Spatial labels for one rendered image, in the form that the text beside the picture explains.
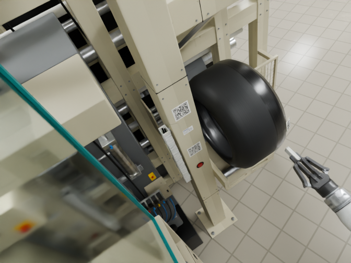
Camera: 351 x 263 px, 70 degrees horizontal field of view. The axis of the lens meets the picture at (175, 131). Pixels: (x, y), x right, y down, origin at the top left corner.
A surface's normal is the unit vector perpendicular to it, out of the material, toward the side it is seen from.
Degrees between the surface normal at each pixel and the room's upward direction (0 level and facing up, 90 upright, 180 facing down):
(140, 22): 90
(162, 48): 90
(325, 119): 0
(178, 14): 90
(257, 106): 41
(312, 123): 0
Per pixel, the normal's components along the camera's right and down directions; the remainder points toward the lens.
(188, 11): 0.50, 0.62
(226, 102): -0.26, -0.15
